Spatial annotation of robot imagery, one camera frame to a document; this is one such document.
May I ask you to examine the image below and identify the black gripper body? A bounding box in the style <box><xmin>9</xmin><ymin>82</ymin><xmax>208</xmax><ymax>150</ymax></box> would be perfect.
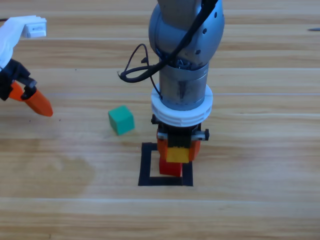
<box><xmin>151</xmin><ymin>113</ymin><xmax>210</xmax><ymax>151</ymax></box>
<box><xmin>0</xmin><ymin>58</ymin><xmax>38</xmax><ymax>101</ymax></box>

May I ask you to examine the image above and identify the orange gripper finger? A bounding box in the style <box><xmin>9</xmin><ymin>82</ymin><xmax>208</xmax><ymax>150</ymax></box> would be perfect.
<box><xmin>186</xmin><ymin>139</ymin><xmax>201</xmax><ymax>162</ymax></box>
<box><xmin>10</xmin><ymin>81</ymin><xmax>26</xmax><ymax>102</ymax></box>
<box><xmin>21</xmin><ymin>83</ymin><xmax>54</xmax><ymax>118</ymax></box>
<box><xmin>156</xmin><ymin>137</ymin><xmax>171</xmax><ymax>161</ymax></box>

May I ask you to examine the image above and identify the yellow wooden cube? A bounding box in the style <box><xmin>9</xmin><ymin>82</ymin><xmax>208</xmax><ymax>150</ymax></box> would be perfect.
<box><xmin>166</xmin><ymin>146</ymin><xmax>190</xmax><ymax>165</ymax></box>

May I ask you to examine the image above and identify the red wooden cube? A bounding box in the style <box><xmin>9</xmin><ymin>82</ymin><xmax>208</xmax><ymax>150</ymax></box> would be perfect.
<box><xmin>159</xmin><ymin>158</ymin><xmax>183</xmax><ymax>178</ymax></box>

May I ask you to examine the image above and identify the green wooden cube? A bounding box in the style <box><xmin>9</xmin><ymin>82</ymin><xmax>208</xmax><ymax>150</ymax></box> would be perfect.
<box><xmin>107</xmin><ymin>104</ymin><xmax>136</xmax><ymax>136</ymax></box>

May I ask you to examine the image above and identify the black tape square outline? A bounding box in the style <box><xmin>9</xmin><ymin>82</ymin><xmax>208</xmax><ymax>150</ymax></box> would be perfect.
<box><xmin>137</xmin><ymin>142</ymin><xmax>194</xmax><ymax>187</ymax></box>

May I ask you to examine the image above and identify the thin black arm wire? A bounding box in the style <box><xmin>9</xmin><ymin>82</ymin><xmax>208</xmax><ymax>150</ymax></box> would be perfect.
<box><xmin>124</xmin><ymin>43</ymin><xmax>163</xmax><ymax>99</ymax></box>

